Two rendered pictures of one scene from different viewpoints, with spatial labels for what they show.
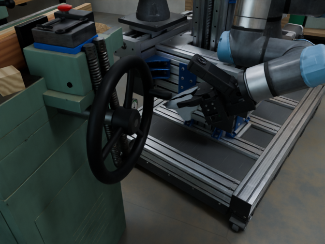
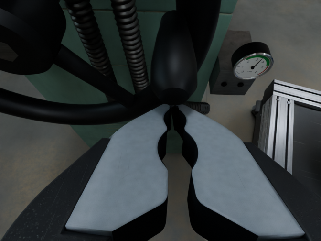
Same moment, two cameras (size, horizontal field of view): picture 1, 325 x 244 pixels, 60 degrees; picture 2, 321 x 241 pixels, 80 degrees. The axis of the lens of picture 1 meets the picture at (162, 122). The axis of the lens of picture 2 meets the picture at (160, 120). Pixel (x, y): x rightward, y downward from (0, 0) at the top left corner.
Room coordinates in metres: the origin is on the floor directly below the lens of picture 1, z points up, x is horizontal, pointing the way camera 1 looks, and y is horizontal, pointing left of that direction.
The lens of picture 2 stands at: (0.57, -0.07, 0.90)
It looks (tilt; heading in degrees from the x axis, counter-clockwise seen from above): 62 degrees down; 70
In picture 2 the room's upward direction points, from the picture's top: 2 degrees clockwise
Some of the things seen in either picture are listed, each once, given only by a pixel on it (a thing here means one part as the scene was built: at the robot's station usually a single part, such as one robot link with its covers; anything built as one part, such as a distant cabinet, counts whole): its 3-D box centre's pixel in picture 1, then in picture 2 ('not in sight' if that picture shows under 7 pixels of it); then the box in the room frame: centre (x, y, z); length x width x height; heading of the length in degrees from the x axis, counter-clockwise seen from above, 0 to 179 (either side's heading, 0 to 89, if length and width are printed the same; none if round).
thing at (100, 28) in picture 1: (91, 25); not in sight; (0.87, 0.22, 0.91); 0.10 x 0.07 x 0.02; 70
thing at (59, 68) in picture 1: (72, 60); not in sight; (0.60, 0.21, 0.91); 0.15 x 0.14 x 0.09; 160
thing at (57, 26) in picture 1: (68, 27); not in sight; (0.61, 0.20, 0.99); 0.13 x 0.11 x 0.06; 160
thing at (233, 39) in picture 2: not in sight; (230, 63); (0.83, 0.18, 0.58); 0.12 x 0.08 x 0.08; 70
